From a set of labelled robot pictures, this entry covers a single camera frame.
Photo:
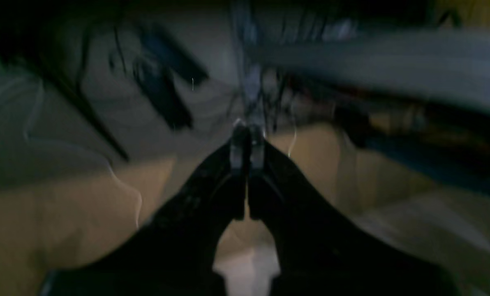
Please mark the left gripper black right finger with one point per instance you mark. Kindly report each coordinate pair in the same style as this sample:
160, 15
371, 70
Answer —
320, 251

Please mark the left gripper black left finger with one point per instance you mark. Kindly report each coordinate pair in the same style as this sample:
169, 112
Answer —
174, 252

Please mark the black power adapter brick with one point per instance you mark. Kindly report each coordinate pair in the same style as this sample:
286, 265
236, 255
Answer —
164, 47

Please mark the black tripod stand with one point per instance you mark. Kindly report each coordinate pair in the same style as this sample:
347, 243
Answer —
39, 51

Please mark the aluminium frame post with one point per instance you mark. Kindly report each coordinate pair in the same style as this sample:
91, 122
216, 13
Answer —
246, 34

